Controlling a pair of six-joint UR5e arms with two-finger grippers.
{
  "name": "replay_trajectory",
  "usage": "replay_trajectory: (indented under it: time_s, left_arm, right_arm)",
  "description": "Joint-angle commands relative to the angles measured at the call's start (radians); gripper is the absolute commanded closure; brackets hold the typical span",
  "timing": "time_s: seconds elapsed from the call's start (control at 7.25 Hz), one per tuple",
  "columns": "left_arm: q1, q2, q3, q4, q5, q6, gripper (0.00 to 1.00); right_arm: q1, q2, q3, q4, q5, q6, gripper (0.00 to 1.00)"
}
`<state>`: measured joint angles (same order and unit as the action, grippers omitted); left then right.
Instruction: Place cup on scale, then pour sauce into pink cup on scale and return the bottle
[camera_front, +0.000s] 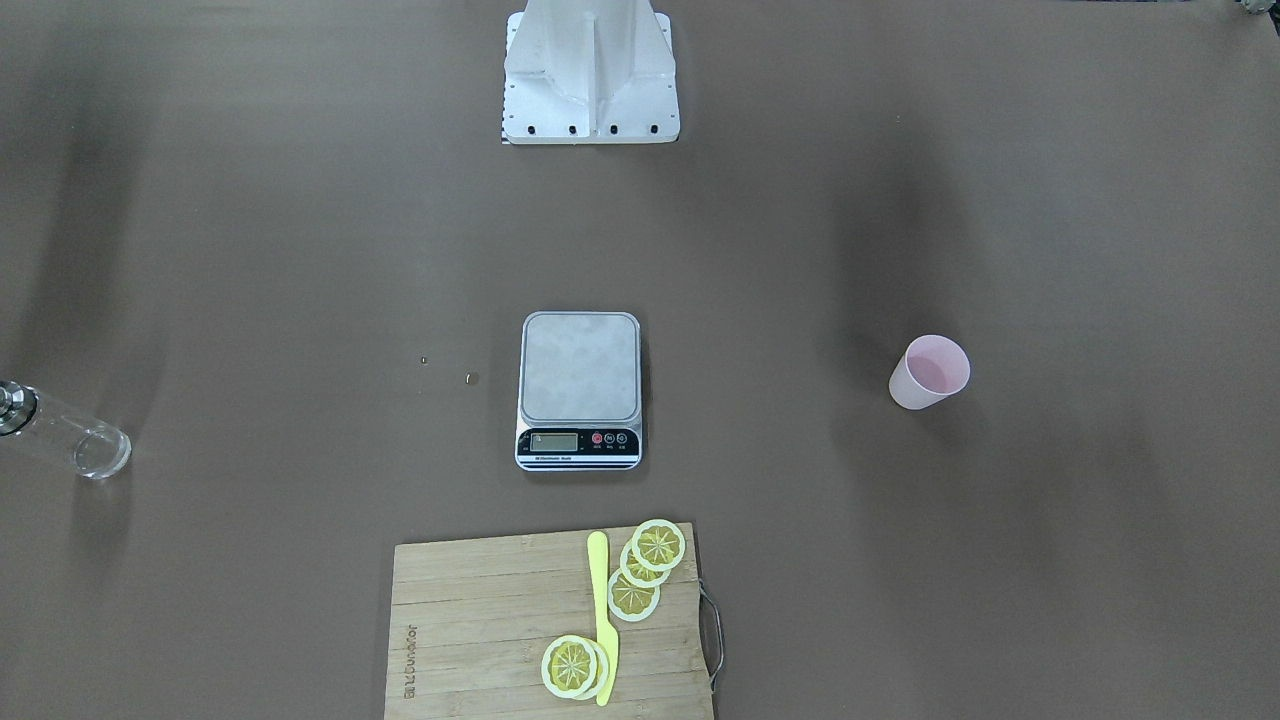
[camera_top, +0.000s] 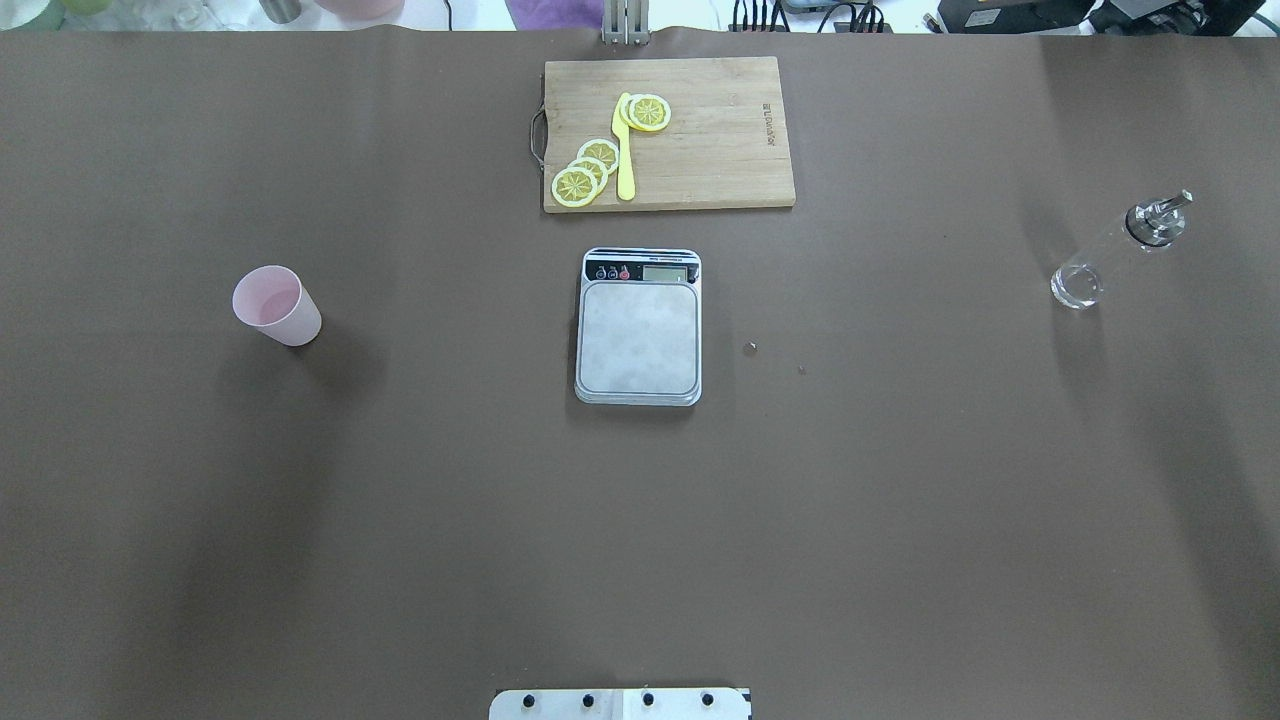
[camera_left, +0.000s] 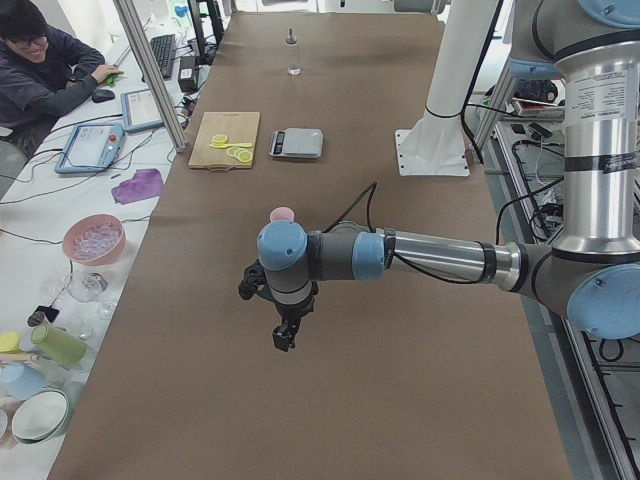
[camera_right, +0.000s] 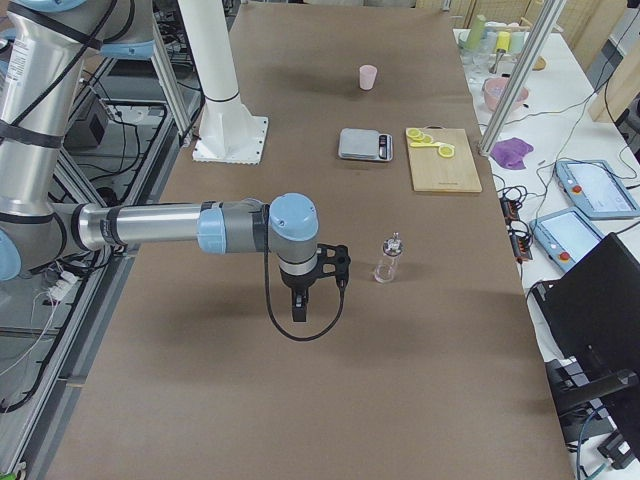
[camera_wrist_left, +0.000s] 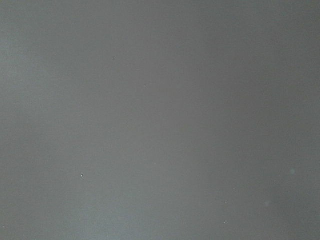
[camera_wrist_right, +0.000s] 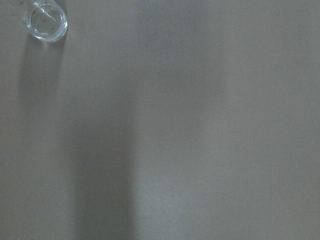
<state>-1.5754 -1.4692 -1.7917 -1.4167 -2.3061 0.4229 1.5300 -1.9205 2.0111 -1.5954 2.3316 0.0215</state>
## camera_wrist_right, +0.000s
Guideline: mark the clear glass sauce bottle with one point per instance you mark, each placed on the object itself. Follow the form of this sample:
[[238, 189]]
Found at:
[[43, 19]]

